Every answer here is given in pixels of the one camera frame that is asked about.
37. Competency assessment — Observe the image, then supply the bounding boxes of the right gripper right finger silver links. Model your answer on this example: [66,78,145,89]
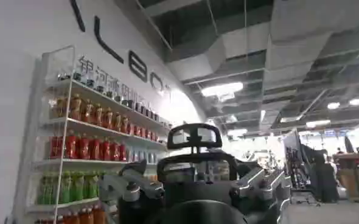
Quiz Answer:
[230,167,291,208]

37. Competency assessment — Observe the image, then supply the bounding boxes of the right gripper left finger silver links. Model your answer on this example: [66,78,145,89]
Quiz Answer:
[100,159,165,202]

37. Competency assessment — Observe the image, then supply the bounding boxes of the dark equipment rack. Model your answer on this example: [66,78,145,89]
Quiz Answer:
[283,130,313,193]

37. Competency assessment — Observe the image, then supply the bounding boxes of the white shelf with drink bottles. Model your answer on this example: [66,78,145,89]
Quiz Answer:
[24,45,173,224]

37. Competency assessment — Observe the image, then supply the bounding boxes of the black mesh office chair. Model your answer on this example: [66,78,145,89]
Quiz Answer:
[156,122,259,191]

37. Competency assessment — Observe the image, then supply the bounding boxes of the long ceiling lamp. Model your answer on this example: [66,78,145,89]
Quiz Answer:
[305,119,332,128]

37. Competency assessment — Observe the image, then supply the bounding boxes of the large rectangular ceiling lamp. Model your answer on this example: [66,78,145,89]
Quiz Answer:
[200,82,244,98]

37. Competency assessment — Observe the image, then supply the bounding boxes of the wooden counter desk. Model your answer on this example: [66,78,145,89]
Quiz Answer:
[333,153,359,202]

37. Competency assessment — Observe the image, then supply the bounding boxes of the wide white ventilation duct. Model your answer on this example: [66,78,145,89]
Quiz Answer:
[263,0,359,91]

